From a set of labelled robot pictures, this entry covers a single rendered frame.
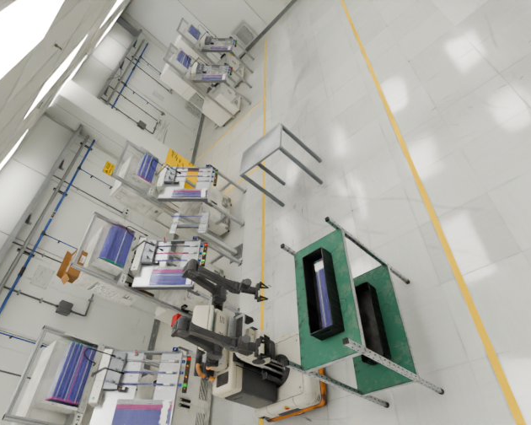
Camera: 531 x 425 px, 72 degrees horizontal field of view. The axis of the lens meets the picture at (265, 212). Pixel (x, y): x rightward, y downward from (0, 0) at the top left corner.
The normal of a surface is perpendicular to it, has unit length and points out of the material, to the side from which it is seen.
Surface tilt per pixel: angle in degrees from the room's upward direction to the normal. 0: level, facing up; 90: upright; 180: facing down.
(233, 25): 90
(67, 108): 90
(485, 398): 0
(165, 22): 90
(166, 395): 47
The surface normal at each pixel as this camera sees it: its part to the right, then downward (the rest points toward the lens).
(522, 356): -0.70, -0.49
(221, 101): 0.00, 0.73
